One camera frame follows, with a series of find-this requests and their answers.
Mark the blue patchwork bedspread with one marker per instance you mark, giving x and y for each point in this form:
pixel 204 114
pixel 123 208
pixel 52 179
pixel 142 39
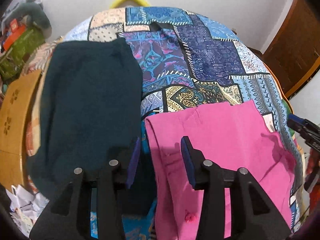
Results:
pixel 188 59

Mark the pink pants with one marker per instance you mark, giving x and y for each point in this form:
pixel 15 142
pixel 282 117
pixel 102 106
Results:
pixel 230 136

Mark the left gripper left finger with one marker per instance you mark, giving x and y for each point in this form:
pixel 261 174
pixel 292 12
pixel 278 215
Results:
pixel 67 215

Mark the wooden lap desk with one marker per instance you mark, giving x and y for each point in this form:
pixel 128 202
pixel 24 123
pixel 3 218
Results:
pixel 15 111

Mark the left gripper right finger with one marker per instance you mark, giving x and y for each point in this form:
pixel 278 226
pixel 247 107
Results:
pixel 253 214

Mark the dark teal folded garment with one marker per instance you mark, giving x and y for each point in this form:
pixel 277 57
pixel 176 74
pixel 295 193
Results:
pixel 89 111

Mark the green fabric storage box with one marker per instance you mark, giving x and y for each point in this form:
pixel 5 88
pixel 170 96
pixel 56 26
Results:
pixel 19 52

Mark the grey neck pillow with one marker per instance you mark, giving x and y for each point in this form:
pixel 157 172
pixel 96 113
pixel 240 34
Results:
pixel 35 16

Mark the orange box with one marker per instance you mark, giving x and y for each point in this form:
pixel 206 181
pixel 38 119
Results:
pixel 15 31

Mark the brown wooden door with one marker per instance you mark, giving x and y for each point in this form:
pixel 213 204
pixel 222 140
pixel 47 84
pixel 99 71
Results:
pixel 294 52

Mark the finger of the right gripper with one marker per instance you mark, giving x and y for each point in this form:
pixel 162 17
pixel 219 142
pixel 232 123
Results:
pixel 295 121

